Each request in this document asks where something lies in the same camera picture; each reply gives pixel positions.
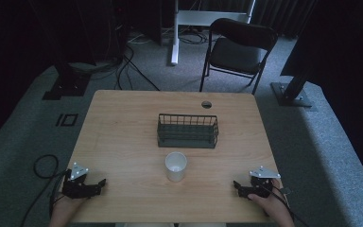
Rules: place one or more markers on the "person's left hand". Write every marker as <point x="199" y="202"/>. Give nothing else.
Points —
<point x="65" y="201"/>

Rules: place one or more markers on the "black folding chair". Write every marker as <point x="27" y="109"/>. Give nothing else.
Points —
<point x="236" y="53"/>

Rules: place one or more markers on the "black slanted stand with base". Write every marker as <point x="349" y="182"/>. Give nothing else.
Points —
<point x="291" y="91"/>

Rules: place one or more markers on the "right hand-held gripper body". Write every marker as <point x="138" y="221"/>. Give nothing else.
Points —
<point x="261" y="184"/>

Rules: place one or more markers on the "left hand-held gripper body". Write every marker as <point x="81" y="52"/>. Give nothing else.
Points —
<point x="75" y="189"/>

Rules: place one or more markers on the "white cup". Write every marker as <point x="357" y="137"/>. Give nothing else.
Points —
<point x="176" y="166"/>

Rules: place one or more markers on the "person's right hand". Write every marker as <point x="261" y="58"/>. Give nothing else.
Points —
<point x="269" y="203"/>

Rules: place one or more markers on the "dark curtain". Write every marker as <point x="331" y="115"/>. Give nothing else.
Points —
<point x="280" y="15"/>

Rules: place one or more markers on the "white desk frame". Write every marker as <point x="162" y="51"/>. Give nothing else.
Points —
<point x="175" y="38"/>

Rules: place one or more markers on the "black stand with base plate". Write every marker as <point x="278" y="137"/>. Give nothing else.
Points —
<point x="67" y="83"/>

